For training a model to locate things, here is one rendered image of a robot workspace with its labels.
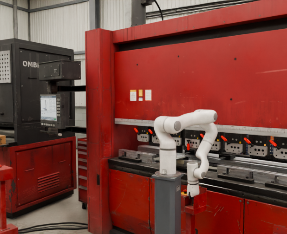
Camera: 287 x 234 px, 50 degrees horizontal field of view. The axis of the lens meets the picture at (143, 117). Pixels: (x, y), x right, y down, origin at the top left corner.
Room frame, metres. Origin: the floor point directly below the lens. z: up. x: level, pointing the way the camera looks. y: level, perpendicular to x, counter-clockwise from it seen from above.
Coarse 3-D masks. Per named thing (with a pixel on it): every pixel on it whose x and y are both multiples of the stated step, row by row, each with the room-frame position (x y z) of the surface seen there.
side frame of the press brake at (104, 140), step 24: (96, 48) 3.35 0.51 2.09; (96, 72) 3.35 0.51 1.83; (96, 96) 3.35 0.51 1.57; (96, 120) 3.35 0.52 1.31; (96, 144) 3.35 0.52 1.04; (120, 144) 3.53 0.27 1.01; (144, 144) 3.86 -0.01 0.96; (96, 168) 3.36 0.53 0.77; (96, 192) 3.36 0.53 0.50; (96, 216) 3.37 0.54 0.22
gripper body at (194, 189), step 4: (188, 184) 2.34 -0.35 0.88; (192, 184) 2.32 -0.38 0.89; (196, 184) 2.32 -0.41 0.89; (188, 188) 2.33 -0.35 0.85; (192, 188) 2.32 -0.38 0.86; (196, 188) 2.34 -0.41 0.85; (188, 192) 2.33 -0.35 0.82; (192, 192) 2.32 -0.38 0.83; (196, 192) 2.35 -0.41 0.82; (192, 196) 2.32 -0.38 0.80
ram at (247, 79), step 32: (256, 32) 2.42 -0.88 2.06; (128, 64) 3.32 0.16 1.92; (160, 64) 3.04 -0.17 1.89; (192, 64) 2.80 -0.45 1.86; (224, 64) 2.59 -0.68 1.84; (256, 64) 2.41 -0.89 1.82; (128, 96) 3.32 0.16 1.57; (160, 96) 3.03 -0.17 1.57; (192, 96) 2.79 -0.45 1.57; (224, 96) 2.59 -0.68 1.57; (256, 96) 2.41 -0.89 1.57; (192, 128) 2.79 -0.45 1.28
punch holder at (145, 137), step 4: (140, 128) 3.21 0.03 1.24; (144, 128) 3.17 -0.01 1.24; (148, 128) 3.14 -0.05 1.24; (140, 132) 3.21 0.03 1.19; (144, 132) 3.17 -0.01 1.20; (148, 132) 3.14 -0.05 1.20; (140, 136) 3.20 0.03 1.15; (144, 136) 3.16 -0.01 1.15; (148, 136) 3.14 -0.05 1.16; (140, 140) 3.20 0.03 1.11; (144, 140) 3.16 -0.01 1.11; (148, 140) 3.14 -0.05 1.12
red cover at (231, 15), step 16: (272, 0) 2.33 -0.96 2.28; (192, 16) 2.78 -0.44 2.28; (208, 16) 2.68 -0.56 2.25; (224, 16) 2.58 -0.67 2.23; (240, 16) 2.49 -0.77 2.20; (256, 16) 2.40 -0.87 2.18; (272, 16) 2.33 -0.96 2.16; (128, 32) 3.29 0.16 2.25; (144, 32) 3.15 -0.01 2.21; (160, 32) 3.01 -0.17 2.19; (176, 32) 2.89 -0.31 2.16
